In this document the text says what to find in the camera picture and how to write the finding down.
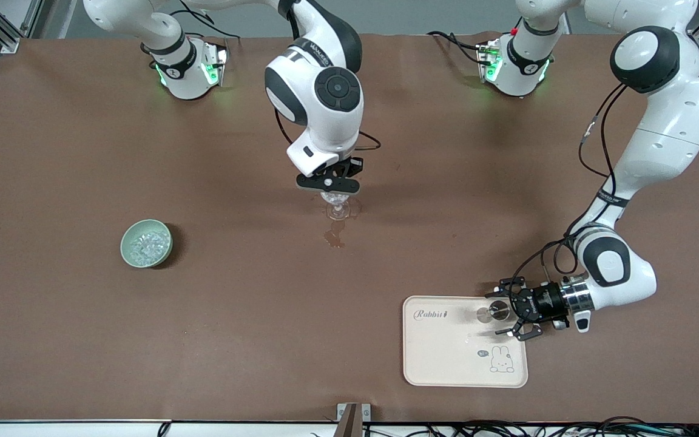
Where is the metal jigger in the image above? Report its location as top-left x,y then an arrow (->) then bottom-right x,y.
476,300 -> 511,324

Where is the clear wine glass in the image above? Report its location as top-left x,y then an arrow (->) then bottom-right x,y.
322,191 -> 353,220

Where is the pile of ice cubes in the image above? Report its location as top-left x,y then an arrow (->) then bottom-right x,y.
128,231 -> 167,263

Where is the cream rabbit print tray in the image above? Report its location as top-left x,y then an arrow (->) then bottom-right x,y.
402,295 -> 529,388

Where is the brown table cover sheet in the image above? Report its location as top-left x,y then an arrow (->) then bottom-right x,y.
0,32 -> 699,424

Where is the green ceramic bowl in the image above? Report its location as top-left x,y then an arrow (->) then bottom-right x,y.
120,219 -> 173,268

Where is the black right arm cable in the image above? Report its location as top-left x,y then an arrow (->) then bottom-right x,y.
274,106 -> 382,152

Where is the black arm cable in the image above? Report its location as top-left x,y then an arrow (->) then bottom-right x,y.
510,82 -> 629,286
274,106 -> 382,152

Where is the black cable bundle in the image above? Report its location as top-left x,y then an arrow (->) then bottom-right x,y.
362,416 -> 699,437

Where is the black left base cable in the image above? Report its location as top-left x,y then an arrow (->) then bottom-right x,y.
427,30 -> 485,64

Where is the black base cable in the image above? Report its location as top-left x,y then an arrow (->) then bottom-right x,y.
427,30 -> 485,64
171,0 -> 241,44

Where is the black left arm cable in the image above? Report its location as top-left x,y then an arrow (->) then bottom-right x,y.
510,82 -> 629,286

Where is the black right base cable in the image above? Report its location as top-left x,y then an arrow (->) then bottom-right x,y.
171,0 -> 241,44

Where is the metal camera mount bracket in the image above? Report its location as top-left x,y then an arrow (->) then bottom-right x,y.
337,403 -> 371,437

